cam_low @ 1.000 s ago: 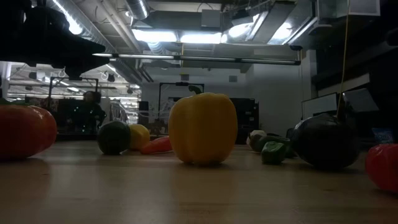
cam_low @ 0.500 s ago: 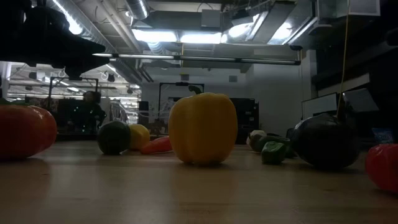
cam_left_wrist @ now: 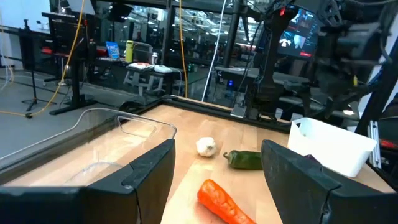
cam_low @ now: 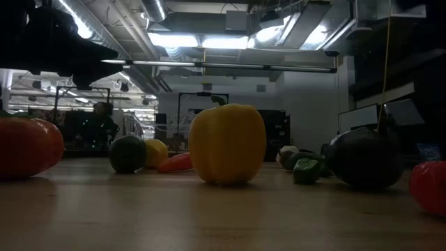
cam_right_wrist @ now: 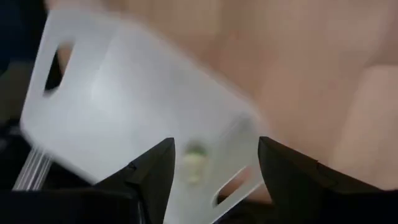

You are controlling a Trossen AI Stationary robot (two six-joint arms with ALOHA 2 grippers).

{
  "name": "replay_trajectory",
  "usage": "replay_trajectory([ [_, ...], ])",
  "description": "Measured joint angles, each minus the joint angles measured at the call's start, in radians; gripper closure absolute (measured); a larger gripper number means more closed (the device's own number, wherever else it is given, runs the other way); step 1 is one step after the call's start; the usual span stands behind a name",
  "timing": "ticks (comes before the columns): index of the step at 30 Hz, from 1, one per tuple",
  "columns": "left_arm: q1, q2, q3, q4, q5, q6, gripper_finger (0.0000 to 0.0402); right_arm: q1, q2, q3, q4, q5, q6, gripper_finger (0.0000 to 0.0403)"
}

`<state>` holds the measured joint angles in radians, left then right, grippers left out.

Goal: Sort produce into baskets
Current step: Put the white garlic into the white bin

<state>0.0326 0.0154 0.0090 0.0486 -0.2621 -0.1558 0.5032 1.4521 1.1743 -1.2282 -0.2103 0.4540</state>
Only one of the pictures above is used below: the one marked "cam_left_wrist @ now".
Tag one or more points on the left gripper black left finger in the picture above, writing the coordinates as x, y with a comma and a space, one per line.
93, 205

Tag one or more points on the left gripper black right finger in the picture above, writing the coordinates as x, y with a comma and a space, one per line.
304, 193

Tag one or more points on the dark green jalapeno pepper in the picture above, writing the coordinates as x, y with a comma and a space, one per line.
245, 160

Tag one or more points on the orange carrot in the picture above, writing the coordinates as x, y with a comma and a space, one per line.
220, 202

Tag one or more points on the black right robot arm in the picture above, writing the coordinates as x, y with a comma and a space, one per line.
351, 46

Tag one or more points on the dark purple vegetable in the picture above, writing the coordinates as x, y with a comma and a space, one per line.
311, 158

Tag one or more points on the white plastic basket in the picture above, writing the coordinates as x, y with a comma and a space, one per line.
329, 149

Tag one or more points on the clear plastic bin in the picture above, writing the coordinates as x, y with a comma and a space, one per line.
102, 146

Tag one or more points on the white garlic bulb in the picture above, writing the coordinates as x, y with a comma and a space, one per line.
206, 147

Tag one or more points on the grey bench with cases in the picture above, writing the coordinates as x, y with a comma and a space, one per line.
146, 73

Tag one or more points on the black standing desk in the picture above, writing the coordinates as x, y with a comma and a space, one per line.
74, 62

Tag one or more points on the black tripod stand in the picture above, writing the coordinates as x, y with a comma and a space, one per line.
31, 62

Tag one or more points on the blue bag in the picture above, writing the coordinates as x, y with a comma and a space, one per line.
112, 50

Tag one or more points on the yellow-green bottle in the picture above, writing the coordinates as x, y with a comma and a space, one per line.
129, 52

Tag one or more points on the computer monitor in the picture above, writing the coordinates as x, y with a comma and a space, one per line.
300, 34

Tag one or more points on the white bottle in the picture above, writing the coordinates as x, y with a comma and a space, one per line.
154, 58

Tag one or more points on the aluminium extrusion bracket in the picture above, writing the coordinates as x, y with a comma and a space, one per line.
374, 143

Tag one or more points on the black frame post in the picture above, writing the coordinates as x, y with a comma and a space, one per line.
377, 96

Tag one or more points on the black table edge rail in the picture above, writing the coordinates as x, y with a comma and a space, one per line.
211, 109

